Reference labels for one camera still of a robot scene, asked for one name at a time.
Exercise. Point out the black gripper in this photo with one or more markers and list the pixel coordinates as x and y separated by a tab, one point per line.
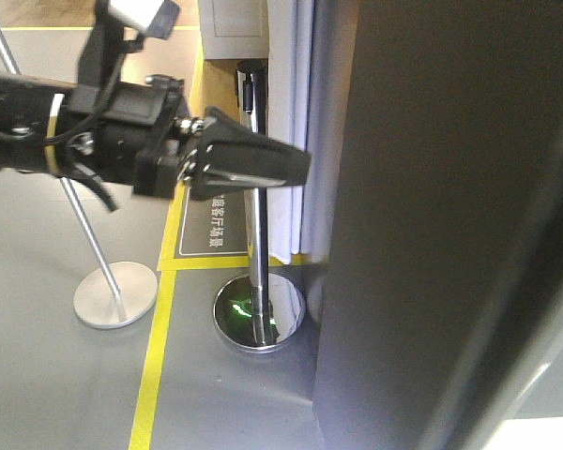
129	134

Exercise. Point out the white fridge door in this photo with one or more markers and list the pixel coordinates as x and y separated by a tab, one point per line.
443	296

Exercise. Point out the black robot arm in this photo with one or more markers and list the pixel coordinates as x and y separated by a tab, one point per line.
142	141

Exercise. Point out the dark floor sign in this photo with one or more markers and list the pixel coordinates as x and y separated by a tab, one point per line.
216	227

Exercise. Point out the white curtain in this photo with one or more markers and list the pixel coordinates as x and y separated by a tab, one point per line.
298	81

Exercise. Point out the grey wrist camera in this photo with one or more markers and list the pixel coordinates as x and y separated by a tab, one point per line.
151	18

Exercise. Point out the chrome stanchion post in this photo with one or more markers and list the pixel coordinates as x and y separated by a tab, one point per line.
259	312

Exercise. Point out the brushed metal stanchion post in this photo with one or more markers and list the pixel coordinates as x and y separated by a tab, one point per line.
114	295

